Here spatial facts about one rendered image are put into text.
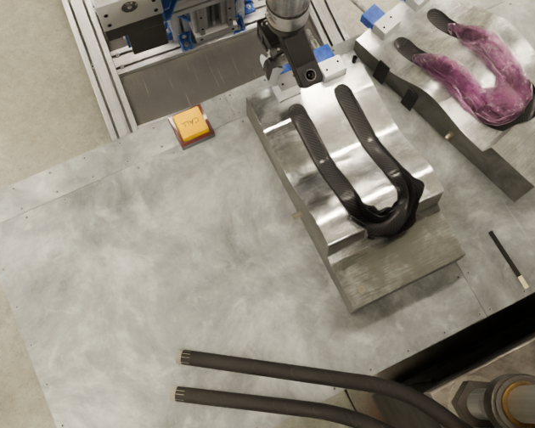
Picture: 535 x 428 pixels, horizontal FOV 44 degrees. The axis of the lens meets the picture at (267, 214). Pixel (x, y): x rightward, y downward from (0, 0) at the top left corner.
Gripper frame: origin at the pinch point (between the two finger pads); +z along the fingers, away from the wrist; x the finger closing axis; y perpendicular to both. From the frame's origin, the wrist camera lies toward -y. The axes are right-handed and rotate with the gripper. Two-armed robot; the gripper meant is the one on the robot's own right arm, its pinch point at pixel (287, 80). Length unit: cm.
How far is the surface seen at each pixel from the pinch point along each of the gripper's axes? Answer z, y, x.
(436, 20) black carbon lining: 8.1, 2.5, -39.9
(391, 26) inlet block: 4.9, 4.0, -28.3
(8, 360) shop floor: 94, -7, 98
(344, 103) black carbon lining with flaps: 5.3, -7.8, -10.1
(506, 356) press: 16, -69, -17
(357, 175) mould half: 2.8, -24.2, -4.1
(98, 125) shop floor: 93, 56, 42
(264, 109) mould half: 4.5, -2.0, 6.1
